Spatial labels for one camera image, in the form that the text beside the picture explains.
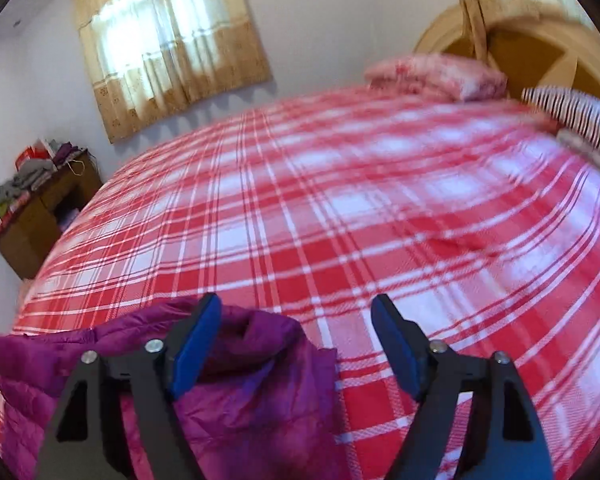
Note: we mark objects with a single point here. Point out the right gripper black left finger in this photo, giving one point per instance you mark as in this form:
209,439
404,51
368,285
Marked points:
88,435

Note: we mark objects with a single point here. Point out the purple puffer jacket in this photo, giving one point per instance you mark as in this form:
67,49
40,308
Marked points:
264,405

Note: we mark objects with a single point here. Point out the clothes pile on desk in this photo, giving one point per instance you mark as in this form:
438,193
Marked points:
35,165

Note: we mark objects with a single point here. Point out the red white plaid bedspread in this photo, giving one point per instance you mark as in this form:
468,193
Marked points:
478,224

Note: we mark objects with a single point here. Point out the brown wooden desk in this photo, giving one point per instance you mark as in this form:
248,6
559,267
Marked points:
28,234

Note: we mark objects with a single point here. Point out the striped pillow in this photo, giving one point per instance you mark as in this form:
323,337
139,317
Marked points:
577,113

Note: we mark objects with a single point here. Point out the pink floral pillow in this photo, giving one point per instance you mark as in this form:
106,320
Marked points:
440,76

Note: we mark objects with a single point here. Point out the wooden bed headboard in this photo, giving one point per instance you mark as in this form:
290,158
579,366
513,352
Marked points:
546,53

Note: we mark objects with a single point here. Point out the beige patterned window curtain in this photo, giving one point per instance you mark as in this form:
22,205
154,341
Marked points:
150,59

